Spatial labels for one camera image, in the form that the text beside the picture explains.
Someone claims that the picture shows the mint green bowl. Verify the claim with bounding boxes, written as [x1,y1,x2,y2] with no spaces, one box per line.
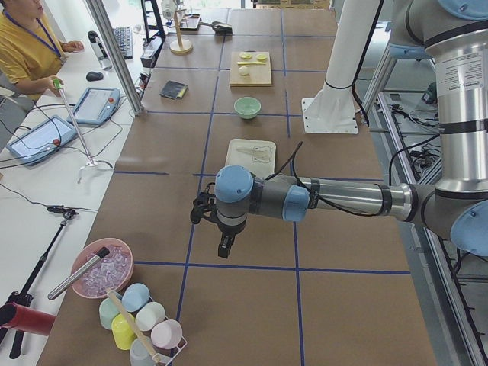
[233,96,262,120]

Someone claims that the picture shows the white cup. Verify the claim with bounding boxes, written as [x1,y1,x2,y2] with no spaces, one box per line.
[135,301,165,332]

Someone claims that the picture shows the green cup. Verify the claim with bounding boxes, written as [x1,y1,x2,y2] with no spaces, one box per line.
[98,297,120,330]

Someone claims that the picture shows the metal scoop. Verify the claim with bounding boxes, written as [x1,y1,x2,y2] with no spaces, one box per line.
[199,21,233,35]

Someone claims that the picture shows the grey cup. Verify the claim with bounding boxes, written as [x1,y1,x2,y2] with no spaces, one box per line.
[130,339,156,366]

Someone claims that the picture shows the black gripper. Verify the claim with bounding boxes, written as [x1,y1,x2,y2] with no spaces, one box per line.
[190,182,247,258]

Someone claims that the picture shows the lemon slice stack top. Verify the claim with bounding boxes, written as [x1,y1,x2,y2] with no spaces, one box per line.
[255,53,268,62]

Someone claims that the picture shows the blue cup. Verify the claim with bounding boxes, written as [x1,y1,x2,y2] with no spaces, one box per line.
[121,283,150,313]

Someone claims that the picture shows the pink bowl with ice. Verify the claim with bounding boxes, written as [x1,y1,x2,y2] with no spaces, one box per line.
[72,238,134,299]

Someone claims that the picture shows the pink cup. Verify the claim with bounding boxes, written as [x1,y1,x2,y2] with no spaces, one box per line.
[151,319,183,349]

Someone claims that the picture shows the person in yellow shirt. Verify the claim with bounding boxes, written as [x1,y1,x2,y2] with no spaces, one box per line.
[1,1,84,100]

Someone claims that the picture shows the aluminium frame post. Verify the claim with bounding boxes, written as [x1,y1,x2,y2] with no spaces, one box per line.
[86,0,143,116]

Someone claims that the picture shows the wooden stand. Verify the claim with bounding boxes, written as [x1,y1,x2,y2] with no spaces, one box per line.
[169,9,193,56]

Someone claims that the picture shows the water bottle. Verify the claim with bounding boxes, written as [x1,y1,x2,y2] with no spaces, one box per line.
[88,30,112,71]

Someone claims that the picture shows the black keyboard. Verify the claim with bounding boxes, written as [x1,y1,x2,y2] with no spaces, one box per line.
[113,27,133,59]

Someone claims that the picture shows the teach pendant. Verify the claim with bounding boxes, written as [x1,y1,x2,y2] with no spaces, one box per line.
[6,115,77,165]
[72,87,121,126]

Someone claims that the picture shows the black tripod stick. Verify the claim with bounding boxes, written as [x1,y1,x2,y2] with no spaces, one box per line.
[1,206,79,359]

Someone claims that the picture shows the white bear tray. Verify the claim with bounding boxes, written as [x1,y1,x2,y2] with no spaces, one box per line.
[225,138,276,178]

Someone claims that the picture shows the wooden cutting board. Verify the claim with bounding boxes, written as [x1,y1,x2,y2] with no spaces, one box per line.
[229,51,272,87]

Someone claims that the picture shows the red cylinder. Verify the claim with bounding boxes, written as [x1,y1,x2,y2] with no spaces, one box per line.
[1,303,56,336]

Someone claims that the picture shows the teach pendant near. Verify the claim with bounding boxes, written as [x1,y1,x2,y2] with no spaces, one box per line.
[6,115,77,165]

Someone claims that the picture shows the black computer mouse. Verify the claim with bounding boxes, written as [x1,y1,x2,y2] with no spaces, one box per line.
[85,72,104,82]

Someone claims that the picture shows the yellow cup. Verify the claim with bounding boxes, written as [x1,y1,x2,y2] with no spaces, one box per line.
[111,313,136,351]

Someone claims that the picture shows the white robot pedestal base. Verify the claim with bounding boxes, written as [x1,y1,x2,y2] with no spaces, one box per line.
[302,0,383,134]

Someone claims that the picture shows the wooden stick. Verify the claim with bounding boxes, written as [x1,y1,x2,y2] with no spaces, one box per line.
[106,289,162,364]

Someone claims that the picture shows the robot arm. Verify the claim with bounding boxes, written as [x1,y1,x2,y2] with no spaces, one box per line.
[190,1,487,258]

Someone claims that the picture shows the teach pendant far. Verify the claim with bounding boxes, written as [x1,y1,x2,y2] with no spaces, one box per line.
[72,87,121,126]

